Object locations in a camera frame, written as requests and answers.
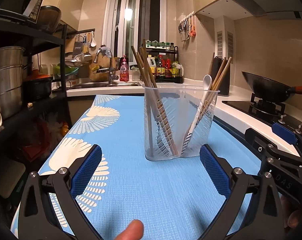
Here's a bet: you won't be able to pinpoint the yellow oil jug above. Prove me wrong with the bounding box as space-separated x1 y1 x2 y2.
147 55 156 77

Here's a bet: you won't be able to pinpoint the white ceramic spoon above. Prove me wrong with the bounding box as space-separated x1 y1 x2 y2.
181 74 212 154

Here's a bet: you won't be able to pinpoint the steel stock pot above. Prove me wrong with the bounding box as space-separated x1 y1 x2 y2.
0 46 25 119

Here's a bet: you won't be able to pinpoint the black metal shelf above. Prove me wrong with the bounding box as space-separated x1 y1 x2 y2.
0 17 71 137

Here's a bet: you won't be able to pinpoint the clear plastic utensil holder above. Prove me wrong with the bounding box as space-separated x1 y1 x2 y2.
144 86 218 161

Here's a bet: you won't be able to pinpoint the person's left hand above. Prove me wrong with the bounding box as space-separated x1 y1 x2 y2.
115 219 144 240

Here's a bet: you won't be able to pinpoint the hanging white ladle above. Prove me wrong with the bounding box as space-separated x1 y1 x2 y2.
90 31 96 48

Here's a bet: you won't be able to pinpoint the glass jar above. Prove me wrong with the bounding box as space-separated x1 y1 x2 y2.
131 66 141 81

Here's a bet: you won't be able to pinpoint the black gas stove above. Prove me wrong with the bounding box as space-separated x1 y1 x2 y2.
222 93 302 156

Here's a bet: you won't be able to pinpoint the black spice rack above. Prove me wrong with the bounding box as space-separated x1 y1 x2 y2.
146 46 184 84

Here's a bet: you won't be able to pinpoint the person's right hand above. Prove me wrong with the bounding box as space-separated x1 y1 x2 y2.
280 195 302 239

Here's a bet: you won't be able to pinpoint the orange lidded pot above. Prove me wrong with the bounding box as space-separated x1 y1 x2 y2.
22 70 53 102

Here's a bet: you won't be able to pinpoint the blue patterned tablecloth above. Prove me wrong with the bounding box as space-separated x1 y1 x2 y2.
10 94 263 240

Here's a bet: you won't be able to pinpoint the chrome kitchen faucet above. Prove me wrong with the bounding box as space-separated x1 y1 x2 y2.
91 45 119 84

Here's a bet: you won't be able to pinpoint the red dish soap bottle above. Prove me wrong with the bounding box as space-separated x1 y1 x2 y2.
120 55 129 82

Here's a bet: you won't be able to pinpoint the black wok red handle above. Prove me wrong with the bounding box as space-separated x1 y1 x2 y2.
242 72 302 103

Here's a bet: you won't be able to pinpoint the hanging kitchen tools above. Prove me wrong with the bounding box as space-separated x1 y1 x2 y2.
178 12 196 42

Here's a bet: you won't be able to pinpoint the brown bowl on shelf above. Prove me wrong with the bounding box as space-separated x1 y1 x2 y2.
36 5 62 34

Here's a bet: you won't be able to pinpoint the white window frame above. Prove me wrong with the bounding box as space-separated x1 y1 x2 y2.
102 0 167 64

